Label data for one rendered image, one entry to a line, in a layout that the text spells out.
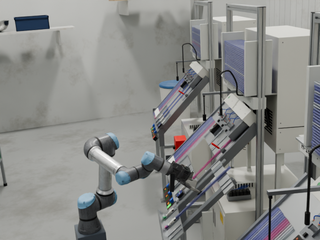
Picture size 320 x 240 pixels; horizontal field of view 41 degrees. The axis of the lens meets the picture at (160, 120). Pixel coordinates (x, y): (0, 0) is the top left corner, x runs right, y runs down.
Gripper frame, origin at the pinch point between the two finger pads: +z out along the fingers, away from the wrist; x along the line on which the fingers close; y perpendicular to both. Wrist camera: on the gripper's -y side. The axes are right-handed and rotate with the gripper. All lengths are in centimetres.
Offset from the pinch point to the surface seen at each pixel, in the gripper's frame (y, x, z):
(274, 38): 93, 34, 4
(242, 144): 29.0, 28.0, 20.4
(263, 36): 90, 23, -6
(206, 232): -20.6, -2.2, 18.2
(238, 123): 39, 35, 13
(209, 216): -11.1, -2.4, 14.0
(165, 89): -15, 419, 26
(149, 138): -81, 366, 34
